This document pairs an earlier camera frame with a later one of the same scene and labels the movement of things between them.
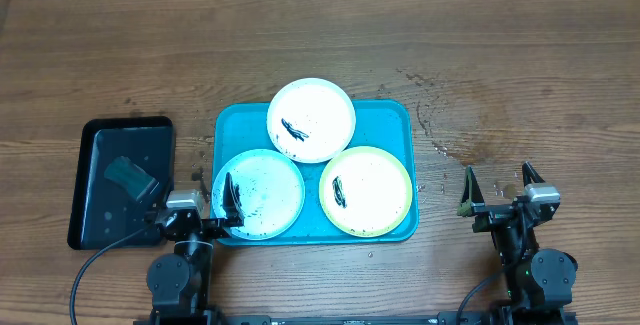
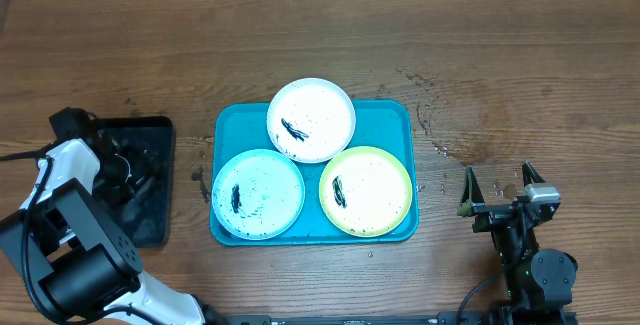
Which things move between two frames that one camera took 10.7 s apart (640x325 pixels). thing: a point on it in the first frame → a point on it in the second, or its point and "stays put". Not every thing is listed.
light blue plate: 271,193 stays put
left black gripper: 220,227 → 140,161
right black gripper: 501,213 stays put
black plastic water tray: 125,171 stays put
